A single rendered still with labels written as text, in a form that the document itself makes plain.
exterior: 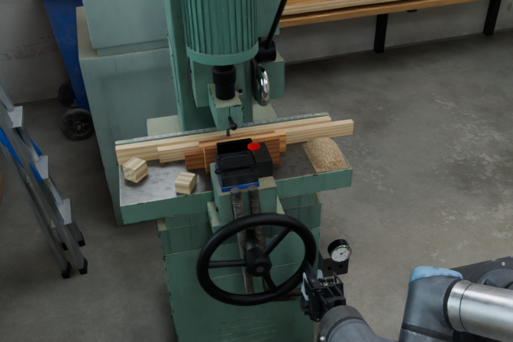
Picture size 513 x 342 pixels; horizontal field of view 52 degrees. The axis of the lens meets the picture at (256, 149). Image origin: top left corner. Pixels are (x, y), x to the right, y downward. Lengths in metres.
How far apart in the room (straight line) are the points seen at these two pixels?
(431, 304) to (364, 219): 1.62
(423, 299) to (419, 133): 2.34
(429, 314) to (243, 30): 0.70
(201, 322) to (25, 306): 0.98
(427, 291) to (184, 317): 0.83
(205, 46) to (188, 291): 0.70
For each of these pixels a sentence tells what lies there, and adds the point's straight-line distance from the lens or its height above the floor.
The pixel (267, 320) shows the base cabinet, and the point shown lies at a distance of 1.73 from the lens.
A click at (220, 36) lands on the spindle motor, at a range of 1.21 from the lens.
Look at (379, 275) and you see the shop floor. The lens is 2.37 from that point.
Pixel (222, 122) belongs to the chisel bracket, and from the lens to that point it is 1.35.
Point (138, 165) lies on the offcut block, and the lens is 1.38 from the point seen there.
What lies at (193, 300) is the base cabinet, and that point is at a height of 0.52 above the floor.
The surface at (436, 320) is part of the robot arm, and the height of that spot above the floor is 0.94.
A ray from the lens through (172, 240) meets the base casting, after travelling 1.41.
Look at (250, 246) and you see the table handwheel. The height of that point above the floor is 0.83.
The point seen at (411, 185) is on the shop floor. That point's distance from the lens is 2.88.
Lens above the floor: 1.73
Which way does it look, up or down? 34 degrees down
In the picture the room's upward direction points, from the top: 2 degrees counter-clockwise
